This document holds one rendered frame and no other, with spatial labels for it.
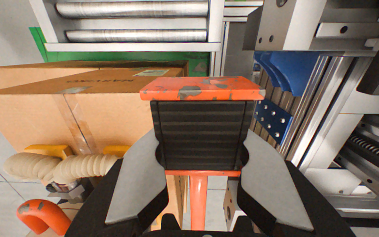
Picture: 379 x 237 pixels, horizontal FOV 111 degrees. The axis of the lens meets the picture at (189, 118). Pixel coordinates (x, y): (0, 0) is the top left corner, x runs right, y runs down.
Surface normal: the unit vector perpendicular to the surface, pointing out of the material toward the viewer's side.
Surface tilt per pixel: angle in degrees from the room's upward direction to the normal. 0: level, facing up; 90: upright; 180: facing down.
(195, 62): 0
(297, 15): 0
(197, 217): 0
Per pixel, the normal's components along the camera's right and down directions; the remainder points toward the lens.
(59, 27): 1.00, 0.02
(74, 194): 0.84, 0.23
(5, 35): -0.04, 0.46
